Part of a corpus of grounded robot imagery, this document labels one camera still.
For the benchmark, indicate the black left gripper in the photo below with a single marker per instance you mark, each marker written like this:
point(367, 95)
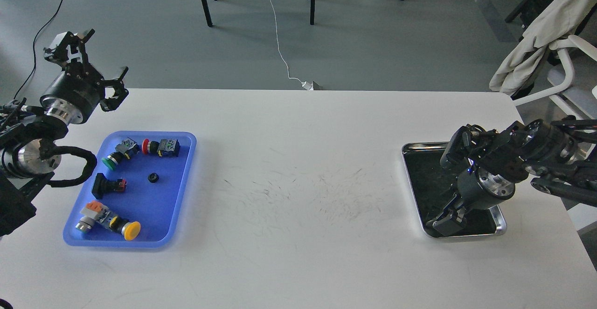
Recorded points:
point(69, 90)

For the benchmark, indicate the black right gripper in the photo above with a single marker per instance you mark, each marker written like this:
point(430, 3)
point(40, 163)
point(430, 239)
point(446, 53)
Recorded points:
point(478, 190)

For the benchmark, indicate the small black gear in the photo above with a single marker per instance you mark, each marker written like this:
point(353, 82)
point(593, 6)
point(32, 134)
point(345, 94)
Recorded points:
point(153, 177)

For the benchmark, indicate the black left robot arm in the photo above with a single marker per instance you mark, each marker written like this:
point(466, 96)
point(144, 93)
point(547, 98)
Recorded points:
point(29, 155)

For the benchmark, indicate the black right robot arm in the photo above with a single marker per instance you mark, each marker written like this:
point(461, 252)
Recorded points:
point(499, 160)

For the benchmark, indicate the silver metal tray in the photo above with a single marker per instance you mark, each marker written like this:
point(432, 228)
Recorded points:
point(430, 186)

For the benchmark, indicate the blue plastic tray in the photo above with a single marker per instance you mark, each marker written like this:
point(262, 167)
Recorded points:
point(155, 205)

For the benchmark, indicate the orange grey contact block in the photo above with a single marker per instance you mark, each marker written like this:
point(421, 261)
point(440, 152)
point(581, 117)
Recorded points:
point(93, 212)

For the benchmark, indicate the beige cloth on chair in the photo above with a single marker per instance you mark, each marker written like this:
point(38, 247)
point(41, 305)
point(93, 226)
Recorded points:
point(560, 19)

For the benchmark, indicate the green push button switch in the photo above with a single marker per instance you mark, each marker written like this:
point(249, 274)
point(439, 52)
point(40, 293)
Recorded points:
point(125, 150)

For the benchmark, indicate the red push button switch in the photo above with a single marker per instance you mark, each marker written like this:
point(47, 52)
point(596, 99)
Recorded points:
point(165, 148)

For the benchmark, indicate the black selector switch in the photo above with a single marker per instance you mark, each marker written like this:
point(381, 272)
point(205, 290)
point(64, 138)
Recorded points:
point(102, 185)

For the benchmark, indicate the yellow push button switch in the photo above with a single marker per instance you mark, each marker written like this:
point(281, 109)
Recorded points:
point(128, 229)

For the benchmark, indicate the white chair frame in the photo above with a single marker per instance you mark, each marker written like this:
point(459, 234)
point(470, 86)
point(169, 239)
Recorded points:
point(566, 91)

